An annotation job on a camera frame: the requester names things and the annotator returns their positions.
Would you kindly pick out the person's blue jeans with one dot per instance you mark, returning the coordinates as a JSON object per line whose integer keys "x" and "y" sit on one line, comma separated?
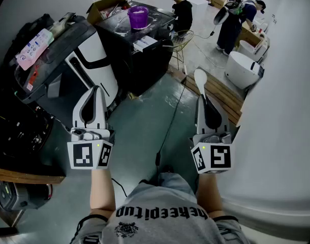
{"x": 174, "y": 182}

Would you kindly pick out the person's left forearm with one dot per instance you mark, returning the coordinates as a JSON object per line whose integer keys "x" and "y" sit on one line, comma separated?
{"x": 103, "y": 192}

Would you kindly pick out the cream plastic panel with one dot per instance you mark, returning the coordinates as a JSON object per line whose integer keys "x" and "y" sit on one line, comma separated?
{"x": 61, "y": 23}

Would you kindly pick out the purple plastic tub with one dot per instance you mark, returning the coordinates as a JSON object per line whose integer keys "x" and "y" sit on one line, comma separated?
{"x": 137, "y": 22}

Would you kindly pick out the grey metal rod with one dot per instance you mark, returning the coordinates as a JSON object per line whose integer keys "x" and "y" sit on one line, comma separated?
{"x": 113, "y": 10}

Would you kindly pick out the white and black appliance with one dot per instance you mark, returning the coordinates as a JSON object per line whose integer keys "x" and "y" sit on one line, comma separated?
{"x": 94, "y": 60}

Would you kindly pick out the white display counter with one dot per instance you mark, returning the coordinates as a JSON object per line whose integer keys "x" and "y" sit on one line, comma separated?
{"x": 195, "y": 2}

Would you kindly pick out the person's grey printed t-shirt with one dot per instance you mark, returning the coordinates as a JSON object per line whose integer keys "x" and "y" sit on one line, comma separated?
{"x": 157, "y": 225}

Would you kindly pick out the white bin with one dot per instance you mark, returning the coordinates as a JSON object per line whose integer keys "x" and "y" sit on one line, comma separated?
{"x": 249, "y": 49}

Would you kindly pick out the wooden slat platform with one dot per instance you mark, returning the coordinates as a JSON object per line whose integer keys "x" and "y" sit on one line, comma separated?
{"x": 221, "y": 93}

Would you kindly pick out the black washing machine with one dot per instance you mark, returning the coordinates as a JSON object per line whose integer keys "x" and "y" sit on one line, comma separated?
{"x": 144, "y": 70}

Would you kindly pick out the wooden shelf board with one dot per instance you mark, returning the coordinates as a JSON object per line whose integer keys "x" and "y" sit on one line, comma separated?
{"x": 25, "y": 175}

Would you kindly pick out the pink and green packet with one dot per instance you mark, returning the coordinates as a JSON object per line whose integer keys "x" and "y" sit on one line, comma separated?
{"x": 33, "y": 49}

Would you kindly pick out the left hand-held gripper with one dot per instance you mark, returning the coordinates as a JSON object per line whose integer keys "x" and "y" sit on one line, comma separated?
{"x": 81, "y": 155}

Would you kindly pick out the white round appliance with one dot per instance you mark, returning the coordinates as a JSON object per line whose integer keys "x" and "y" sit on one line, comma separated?
{"x": 240, "y": 70}

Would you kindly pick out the large open cardboard box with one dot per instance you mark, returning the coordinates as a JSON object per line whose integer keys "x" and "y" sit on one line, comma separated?
{"x": 92, "y": 11}

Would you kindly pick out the white flour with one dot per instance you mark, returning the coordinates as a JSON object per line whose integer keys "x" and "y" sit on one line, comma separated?
{"x": 138, "y": 12}

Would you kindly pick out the white domed device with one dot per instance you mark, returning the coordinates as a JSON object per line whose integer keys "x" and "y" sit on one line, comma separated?
{"x": 221, "y": 15}

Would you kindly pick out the small brown cardboard box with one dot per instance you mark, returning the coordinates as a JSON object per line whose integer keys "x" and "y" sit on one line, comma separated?
{"x": 249, "y": 35}

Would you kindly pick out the black robot vacuum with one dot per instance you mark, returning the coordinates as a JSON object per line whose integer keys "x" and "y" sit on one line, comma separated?
{"x": 20, "y": 196}

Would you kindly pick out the person's right forearm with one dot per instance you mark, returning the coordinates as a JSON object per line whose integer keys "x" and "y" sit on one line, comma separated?
{"x": 208, "y": 194}

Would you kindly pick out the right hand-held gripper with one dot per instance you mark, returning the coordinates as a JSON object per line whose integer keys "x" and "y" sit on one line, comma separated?
{"x": 221, "y": 156}

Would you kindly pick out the white plastic spoon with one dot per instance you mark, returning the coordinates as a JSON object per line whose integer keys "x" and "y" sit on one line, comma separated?
{"x": 200, "y": 77}

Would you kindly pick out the black bag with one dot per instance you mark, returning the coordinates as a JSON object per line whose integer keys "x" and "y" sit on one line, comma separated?
{"x": 25, "y": 32}

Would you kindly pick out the person's right black shoe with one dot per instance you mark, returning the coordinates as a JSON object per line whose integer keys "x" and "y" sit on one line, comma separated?
{"x": 168, "y": 168}

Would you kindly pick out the white detergent drawer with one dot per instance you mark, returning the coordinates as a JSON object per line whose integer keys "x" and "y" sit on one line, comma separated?
{"x": 144, "y": 43}

